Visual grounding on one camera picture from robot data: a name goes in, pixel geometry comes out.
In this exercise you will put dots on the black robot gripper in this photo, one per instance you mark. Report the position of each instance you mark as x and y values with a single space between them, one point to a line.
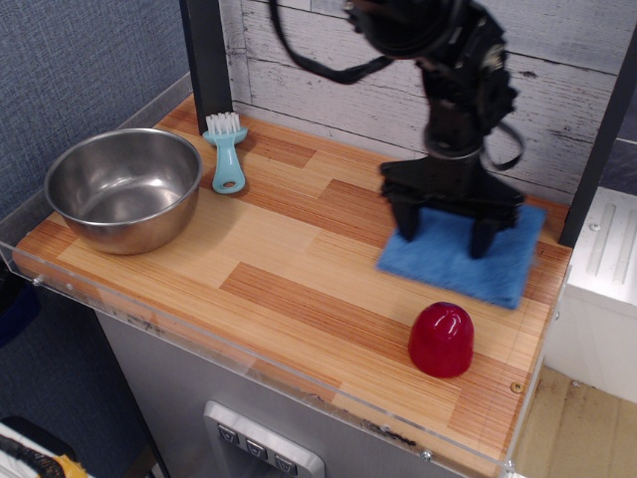
461 186

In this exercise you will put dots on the blue towel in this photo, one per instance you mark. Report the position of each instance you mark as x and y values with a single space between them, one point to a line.
439 255

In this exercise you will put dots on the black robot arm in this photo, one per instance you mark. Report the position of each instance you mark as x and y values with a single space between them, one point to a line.
461 53

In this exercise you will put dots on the clear acrylic counter guard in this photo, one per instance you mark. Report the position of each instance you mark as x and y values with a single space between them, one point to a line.
284 286

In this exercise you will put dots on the red upturned plastic cup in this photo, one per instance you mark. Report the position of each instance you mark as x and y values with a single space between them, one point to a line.
441 342

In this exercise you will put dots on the white ribbed box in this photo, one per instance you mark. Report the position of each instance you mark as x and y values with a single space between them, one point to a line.
592 338

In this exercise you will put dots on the light blue scrub brush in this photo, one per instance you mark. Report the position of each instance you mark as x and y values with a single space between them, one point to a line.
225 131

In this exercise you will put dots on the grey cabinet with dispenser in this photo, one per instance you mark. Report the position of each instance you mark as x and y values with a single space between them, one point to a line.
172 386

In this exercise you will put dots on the stainless steel bowl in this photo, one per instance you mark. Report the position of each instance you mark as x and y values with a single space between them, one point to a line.
128 191

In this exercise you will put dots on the yellow object at corner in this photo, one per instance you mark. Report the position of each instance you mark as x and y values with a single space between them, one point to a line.
71 468

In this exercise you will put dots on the dark right vertical post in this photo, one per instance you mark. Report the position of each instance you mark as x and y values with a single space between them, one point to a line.
607 133

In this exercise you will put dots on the dark vertical post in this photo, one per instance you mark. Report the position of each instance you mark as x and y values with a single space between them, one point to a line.
607 133
207 60

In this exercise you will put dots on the dark left vertical post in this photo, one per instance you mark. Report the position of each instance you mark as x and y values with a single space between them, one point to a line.
207 60

